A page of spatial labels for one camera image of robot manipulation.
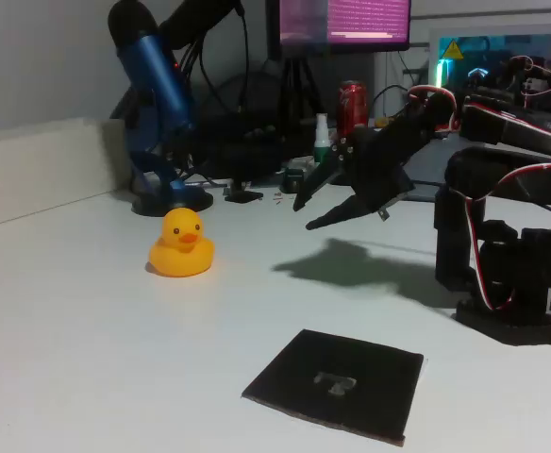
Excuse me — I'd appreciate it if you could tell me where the yellow rubber duck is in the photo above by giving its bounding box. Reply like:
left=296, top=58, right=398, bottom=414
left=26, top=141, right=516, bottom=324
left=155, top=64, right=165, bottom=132
left=147, top=207, right=216, bottom=278

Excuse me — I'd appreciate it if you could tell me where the black square pad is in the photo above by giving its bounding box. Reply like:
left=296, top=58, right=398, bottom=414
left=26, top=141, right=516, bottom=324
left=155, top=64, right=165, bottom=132
left=241, top=328, right=426, bottom=447

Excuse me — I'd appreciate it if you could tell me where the white green spray bottle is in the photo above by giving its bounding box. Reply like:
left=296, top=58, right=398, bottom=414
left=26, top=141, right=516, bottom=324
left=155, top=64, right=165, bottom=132
left=312, top=112, right=332, bottom=167

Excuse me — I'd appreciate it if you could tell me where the small black cube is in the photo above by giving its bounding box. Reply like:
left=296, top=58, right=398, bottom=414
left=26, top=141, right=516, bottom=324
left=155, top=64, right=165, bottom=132
left=279, top=167, right=308, bottom=194

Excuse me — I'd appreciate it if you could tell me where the grey flat laptop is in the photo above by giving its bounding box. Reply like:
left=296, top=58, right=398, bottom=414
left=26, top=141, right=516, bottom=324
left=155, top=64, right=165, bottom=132
left=400, top=139, right=451, bottom=202

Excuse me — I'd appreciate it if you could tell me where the red soda can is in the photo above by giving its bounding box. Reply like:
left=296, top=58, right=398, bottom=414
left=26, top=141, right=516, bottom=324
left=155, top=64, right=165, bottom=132
left=336, top=79, right=370, bottom=138

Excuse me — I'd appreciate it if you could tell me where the black flat stand foot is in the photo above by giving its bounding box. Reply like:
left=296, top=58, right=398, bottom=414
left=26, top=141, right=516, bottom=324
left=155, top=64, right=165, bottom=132
left=223, top=188, right=265, bottom=204

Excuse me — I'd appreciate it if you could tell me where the black tripod stand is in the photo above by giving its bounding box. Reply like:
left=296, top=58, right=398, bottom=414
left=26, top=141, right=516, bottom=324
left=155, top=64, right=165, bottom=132
left=275, top=56, right=326, bottom=138

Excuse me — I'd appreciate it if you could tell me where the computer monitor pink screen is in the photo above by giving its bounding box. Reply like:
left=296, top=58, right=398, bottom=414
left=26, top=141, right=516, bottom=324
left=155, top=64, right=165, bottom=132
left=265, top=0, right=412, bottom=60

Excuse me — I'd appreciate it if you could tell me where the white lit computer case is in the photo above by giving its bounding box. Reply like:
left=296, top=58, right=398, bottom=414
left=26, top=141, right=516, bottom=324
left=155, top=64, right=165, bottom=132
left=428, top=23, right=551, bottom=91

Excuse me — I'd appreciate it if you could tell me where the blue desktop microphone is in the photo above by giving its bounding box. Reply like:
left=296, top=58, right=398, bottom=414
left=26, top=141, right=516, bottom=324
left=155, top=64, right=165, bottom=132
left=107, top=0, right=214, bottom=218

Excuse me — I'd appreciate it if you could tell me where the white raised shelf board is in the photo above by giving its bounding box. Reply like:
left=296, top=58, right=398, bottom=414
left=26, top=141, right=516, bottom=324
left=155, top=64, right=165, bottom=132
left=0, top=116, right=133, bottom=232

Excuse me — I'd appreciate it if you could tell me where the black hanging cable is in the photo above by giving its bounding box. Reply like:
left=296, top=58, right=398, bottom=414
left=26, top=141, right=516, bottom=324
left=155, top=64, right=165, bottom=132
left=235, top=4, right=253, bottom=113

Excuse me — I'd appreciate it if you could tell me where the red white servo cable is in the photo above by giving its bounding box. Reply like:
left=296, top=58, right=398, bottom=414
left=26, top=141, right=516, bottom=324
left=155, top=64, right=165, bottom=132
left=463, top=195, right=516, bottom=312

